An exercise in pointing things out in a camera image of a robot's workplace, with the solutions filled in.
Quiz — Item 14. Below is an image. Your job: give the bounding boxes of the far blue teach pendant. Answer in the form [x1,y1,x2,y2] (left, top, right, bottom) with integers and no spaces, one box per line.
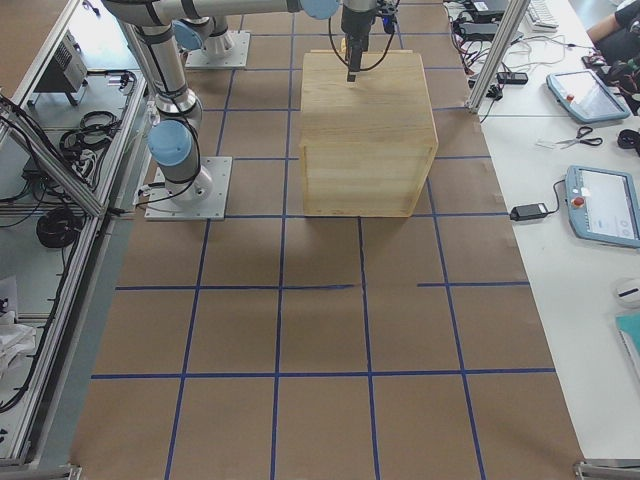
[546,70,631,124]

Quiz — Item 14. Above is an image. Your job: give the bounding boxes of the blue teach pendant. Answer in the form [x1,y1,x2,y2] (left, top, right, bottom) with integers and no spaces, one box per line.
[565,165,639,249]
[546,70,631,124]

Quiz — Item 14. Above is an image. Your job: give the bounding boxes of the wooden drawer cabinet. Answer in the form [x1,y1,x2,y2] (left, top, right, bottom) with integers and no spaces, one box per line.
[300,50,438,217]

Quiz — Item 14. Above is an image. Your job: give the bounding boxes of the black power adapter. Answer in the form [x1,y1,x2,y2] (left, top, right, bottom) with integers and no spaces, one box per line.
[509,203,550,222]

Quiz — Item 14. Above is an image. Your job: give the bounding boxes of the aluminium frame post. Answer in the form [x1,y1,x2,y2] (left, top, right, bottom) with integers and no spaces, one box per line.
[465,0,530,113]

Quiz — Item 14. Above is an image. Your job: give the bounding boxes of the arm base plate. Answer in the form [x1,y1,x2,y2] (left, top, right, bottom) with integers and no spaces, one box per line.
[144,157,233,221]
[185,30,251,70]

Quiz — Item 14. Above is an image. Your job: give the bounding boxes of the near blue teach pendant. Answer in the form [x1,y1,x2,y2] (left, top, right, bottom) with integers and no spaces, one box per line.
[565,165,639,249]

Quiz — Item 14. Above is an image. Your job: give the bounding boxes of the black handled scissors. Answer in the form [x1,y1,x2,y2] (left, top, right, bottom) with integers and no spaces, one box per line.
[556,126,603,149]

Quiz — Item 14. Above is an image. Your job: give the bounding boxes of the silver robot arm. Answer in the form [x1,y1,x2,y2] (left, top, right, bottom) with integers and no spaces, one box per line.
[104,1,397,115]
[172,17,234,58]

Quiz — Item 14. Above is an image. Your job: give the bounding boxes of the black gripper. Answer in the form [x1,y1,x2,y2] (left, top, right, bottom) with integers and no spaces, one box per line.
[341,0,399,82]

